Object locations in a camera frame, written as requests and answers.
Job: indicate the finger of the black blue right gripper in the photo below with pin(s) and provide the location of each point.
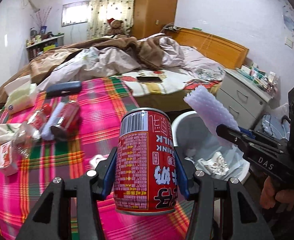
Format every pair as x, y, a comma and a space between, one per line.
222, 209

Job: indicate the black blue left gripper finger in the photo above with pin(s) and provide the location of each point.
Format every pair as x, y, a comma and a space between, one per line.
50, 218

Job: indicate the large red drink can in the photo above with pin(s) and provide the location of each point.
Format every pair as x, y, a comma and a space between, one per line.
145, 178

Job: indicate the small red drink can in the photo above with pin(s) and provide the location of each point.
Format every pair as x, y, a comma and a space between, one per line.
67, 122

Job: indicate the clear cola plastic bottle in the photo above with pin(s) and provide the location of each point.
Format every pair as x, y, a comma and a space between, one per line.
29, 133

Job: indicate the strawberry milk carton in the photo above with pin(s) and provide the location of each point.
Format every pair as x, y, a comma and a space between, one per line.
8, 161

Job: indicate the white dinosaur paper bag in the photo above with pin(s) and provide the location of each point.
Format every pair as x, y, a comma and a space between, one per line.
7, 131

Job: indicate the patterned crushed paper cup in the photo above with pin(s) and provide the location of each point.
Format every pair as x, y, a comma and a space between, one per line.
216, 166

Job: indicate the white trash bin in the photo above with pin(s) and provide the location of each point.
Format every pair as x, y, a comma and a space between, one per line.
194, 139

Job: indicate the person's right hand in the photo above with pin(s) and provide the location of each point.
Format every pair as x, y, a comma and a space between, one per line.
269, 196

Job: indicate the blue bag on floor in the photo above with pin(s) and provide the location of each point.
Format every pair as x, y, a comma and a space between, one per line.
279, 129

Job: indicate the pink green plaid cloth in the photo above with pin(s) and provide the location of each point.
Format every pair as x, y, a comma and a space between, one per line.
103, 102

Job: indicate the white foam net piece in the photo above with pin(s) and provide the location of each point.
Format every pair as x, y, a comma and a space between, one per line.
46, 133

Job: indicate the grey nightstand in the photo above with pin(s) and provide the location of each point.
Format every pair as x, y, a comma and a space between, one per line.
242, 98

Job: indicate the dark blue glasses case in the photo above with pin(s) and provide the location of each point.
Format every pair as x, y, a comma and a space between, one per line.
64, 89

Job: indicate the floral bed sheet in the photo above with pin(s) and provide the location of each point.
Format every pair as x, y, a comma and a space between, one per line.
172, 81

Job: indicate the tissue pack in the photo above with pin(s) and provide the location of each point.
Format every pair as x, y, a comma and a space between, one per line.
22, 94

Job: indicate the black smartphone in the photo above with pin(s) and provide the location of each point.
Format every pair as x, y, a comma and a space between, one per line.
148, 79

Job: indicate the wooden headboard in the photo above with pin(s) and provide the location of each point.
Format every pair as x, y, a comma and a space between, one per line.
228, 53

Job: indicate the light pink duvet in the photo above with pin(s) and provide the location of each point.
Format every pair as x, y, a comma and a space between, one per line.
183, 57

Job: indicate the brown blanket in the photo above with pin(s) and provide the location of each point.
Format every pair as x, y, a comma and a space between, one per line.
100, 57

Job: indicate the brown teddy bear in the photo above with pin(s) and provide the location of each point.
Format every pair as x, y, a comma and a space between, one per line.
116, 27

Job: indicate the dried branch vase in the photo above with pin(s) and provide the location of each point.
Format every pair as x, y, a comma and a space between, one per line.
40, 18

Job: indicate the small window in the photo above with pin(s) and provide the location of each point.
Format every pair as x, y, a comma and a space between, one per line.
75, 13

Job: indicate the patterned curtain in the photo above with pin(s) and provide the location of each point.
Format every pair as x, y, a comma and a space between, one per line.
103, 10

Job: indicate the wooden wardrobe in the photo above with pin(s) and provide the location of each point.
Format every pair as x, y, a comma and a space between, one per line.
150, 16

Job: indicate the wall shelf with items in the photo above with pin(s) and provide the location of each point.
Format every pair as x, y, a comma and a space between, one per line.
42, 42

